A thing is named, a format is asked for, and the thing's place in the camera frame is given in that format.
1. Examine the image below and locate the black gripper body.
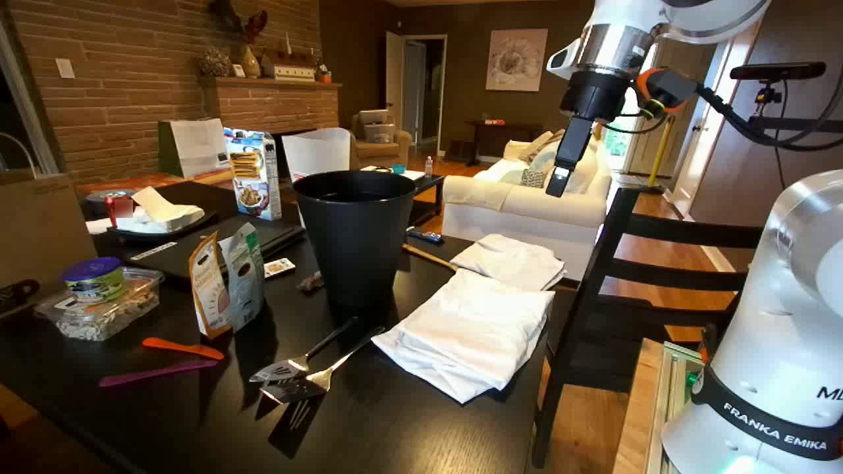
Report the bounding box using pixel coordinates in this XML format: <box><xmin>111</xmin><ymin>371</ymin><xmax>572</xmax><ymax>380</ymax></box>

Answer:
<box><xmin>561</xmin><ymin>70</ymin><xmax>639</xmax><ymax>138</ymax></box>

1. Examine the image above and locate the large white cloth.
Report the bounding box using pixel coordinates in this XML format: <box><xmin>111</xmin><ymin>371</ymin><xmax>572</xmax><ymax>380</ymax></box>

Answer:
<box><xmin>369</xmin><ymin>267</ymin><xmax>558</xmax><ymax>409</ymax></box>

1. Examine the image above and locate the small folded white cloth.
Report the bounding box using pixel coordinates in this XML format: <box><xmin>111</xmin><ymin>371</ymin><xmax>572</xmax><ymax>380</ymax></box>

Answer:
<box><xmin>448</xmin><ymin>231</ymin><xmax>569</xmax><ymax>296</ymax></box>

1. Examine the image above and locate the white sofa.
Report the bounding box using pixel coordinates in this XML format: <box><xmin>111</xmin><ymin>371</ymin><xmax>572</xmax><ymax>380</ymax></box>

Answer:
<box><xmin>441</xmin><ymin>130</ymin><xmax>615</xmax><ymax>283</ymax></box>

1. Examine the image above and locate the black wooden chair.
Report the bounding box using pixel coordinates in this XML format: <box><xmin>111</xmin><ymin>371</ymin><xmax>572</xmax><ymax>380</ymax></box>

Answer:
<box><xmin>529</xmin><ymin>184</ymin><xmax>764</xmax><ymax>472</ymax></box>

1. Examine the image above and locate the black remote control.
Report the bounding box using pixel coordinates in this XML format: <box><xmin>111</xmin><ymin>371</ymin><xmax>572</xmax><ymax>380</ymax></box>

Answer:
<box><xmin>403</xmin><ymin>225</ymin><xmax>448</xmax><ymax>250</ymax></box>

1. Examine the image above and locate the black plastic waste bin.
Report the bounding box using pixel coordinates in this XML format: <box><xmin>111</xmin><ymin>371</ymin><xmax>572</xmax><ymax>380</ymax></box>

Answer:
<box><xmin>290</xmin><ymin>170</ymin><xmax>423</xmax><ymax>330</ymax></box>

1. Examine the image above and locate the wooden crate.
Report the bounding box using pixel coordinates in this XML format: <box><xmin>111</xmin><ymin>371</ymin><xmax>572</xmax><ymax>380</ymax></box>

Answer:
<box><xmin>611</xmin><ymin>338</ymin><xmax>710</xmax><ymax>474</ymax></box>

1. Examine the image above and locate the brick fireplace mantel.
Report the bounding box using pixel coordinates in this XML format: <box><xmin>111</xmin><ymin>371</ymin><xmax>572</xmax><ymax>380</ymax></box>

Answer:
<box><xmin>215</xmin><ymin>73</ymin><xmax>346</xmax><ymax>138</ymax></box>

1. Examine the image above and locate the small white card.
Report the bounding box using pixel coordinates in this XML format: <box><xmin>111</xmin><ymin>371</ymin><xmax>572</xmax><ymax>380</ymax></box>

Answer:
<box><xmin>261</xmin><ymin>257</ymin><xmax>300</xmax><ymax>283</ymax></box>

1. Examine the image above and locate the printed cereal box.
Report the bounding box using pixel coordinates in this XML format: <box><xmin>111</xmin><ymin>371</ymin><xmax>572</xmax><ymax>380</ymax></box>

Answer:
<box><xmin>222</xmin><ymin>127</ymin><xmax>287</xmax><ymax>225</ymax></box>

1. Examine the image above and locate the vase with dried flowers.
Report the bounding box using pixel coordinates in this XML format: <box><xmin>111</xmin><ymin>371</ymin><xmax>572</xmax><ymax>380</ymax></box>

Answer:
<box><xmin>205</xmin><ymin>0</ymin><xmax>271</xmax><ymax>81</ymax></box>

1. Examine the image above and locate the white paper bag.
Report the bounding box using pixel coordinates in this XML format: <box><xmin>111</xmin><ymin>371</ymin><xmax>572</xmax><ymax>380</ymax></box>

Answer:
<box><xmin>163</xmin><ymin>117</ymin><xmax>234</xmax><ymax>179</ymax></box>

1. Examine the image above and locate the brown and white snack pouch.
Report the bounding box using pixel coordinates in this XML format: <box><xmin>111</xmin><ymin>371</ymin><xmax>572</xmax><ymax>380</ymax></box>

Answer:
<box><xmin>187</xmin><ymin>231</ymin><xmax>234</xmax><ymax>342</ymax></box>

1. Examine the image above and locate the purple lidded jar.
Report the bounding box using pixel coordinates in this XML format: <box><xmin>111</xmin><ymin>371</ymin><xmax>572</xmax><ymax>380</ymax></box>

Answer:
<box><xmin>62</xmin><ymin>257</ymin><xmax>129</xmax><ymax>304</ymax></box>

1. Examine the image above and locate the clear plastic food container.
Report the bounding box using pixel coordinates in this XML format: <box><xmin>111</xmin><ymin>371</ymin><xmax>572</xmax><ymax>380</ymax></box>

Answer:
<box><xmin>31</xmin><ymin>267</ymin><xmax>170</xmax><ymax>345</ymax></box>

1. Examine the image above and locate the brown paper bag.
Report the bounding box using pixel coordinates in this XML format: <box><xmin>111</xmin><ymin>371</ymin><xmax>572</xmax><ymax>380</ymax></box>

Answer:
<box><xmin>0</xmin><ymin>170</ymin><xmax>100</xmax><ymax>296</ymax></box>

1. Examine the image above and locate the black and orange wrist camera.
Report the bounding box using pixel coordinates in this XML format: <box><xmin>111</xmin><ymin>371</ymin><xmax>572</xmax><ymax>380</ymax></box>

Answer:
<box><xmin>636</xmin><ymin>67</ymin><xmax>707</xmax><ymax>120</ymax></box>

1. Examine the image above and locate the framed wall picture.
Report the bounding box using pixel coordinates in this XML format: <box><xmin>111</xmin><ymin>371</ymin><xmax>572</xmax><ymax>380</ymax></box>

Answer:
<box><xmin>483</xmin><ymin>27</ymin><xmax>550</xmax><ymax>95</ymax></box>

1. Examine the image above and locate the black camera on stand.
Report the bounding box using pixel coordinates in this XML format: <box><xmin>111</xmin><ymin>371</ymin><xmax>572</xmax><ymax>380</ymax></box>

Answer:
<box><xmin>728</xmin><ymin>58</ymin><xmax>843</xmax><ymax>154</ymax></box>

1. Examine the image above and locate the orange handled knife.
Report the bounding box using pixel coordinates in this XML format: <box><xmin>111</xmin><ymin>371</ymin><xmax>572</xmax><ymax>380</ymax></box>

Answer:
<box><xmin>141</xmin><ymin>334</ymin><xmax>229</xmax><ymax>363</ymax></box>

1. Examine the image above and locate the purple handled utensil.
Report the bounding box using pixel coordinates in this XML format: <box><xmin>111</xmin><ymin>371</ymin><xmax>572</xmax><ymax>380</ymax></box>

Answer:
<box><xmin>96</xmin><ymin>355</ymin><xmax>224</xmax><ymax>393</ymax></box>

